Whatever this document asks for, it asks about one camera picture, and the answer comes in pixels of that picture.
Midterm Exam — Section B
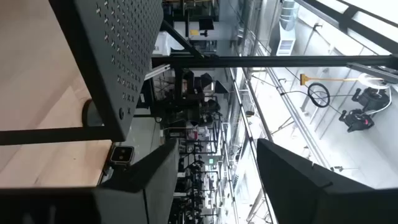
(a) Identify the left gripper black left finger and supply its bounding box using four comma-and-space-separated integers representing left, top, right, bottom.
0, 138, 180, 224

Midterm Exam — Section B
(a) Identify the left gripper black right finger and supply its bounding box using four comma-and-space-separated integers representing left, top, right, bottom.
257, 138, 398, 224

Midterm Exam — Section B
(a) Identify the black metal candlestick holder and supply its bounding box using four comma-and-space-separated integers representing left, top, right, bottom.
81, 99, 105, 127

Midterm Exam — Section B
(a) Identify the background workstation equipment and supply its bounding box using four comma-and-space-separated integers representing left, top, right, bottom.
152, 68, 233, 224

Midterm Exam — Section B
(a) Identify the silver aluminium bar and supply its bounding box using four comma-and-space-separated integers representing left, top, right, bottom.
144, 63, 171, 82

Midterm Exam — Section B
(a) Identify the black perforated metal tray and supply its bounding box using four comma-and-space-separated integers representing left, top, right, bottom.
0, 0, 165, 146

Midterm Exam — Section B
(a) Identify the white air conditioning unit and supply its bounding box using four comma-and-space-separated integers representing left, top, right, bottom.
269, 21, 297, 57

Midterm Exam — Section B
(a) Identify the white machine housing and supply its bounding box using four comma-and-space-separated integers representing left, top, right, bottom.
153, 30, 187, 57

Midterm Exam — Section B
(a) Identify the black monitor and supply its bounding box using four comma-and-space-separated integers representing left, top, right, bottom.
198, 17, 215, 31

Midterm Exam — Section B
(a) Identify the small table-level camera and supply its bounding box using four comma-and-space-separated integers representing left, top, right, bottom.
108, 145, 135, 166

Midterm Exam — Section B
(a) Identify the black hanging cable ring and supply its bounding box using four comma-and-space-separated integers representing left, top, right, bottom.
307, 82, 331, 109

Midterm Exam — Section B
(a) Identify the yellow hanging cord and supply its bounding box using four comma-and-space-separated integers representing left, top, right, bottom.
299, 73, 358, 86

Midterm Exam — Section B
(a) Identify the white coiled hose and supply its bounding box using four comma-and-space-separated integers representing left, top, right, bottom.
356, 72, 393, 116

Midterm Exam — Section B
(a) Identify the grey metal rail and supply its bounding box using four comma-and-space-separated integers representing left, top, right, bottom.
346, 62, 398, 85

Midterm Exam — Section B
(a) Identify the silver ventilation duct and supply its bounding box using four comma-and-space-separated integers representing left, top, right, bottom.
279, 0, 301, 32

